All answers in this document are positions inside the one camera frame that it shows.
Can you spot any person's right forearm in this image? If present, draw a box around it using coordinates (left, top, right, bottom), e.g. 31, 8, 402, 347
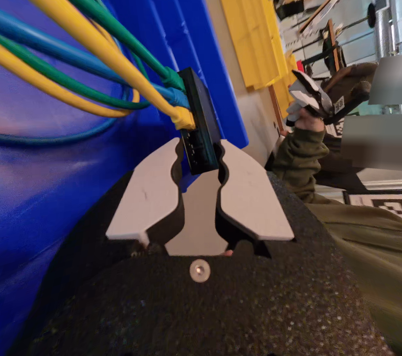
271, 126, 330, 204

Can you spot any yellow plastic bin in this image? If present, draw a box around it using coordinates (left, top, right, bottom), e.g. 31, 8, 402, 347
261, 0, 299, 119
219, 0, 282, 92

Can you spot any black network switch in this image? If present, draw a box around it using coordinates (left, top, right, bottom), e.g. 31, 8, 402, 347
177, 67, 223, 176

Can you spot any black storage box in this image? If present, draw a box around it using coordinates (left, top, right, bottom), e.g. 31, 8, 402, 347
276, 1, 305, 21

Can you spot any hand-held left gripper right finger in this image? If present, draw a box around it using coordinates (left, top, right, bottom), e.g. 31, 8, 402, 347
215, 139, 296, 253

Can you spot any green ethernet cable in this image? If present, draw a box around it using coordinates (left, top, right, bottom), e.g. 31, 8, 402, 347
0, 0, 186, 112

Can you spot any blue plastic bin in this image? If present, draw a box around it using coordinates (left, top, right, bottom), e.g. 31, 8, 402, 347
0, 0, 250, 356

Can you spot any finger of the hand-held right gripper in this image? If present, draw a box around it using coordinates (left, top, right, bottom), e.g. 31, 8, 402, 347
291, 69, 327, 94
288, 81, 335, 115

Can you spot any blue ethernet cable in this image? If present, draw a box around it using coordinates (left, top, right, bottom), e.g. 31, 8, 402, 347
0, 0, 191, 147

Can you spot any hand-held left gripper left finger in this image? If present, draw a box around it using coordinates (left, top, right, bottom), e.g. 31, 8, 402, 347
106, 137, 186, 249

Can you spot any framed marker tag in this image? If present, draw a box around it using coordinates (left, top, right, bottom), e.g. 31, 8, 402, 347
343, 190, 402, 219

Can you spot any black-legged wooden desk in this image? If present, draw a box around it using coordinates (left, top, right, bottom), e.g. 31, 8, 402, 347
300, 18, 347, 75

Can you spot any silver spiral duct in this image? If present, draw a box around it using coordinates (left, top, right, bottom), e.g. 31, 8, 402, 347
374, 0, 402, 58

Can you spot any yellow ethernet cable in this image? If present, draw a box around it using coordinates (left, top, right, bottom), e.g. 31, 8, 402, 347
0, 0, 197, 131

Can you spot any person's right hand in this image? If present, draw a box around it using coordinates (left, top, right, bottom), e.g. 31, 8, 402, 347
295, 107, 326, 134

